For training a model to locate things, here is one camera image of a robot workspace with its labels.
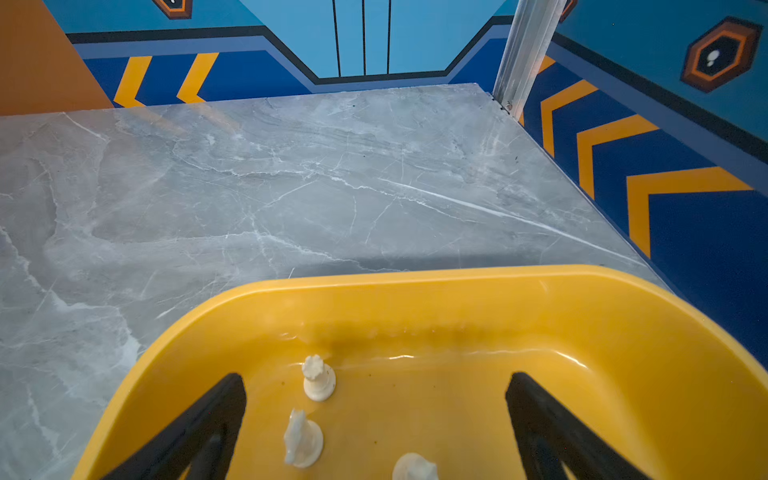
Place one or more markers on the white chess piece knight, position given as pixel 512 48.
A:
pixel 303 439

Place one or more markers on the aluminium corner post right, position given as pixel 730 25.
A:
pixel 532 29

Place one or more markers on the yellow right plastic tray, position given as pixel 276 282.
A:
pixel 423 361

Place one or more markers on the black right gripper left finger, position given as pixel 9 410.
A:
pixel 198 444

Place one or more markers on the white chess piece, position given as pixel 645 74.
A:
pixel 412 466

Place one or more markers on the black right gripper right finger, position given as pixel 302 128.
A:
pixel 553 443

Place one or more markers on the white chess piece rook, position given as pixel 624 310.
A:
pixel 319 379

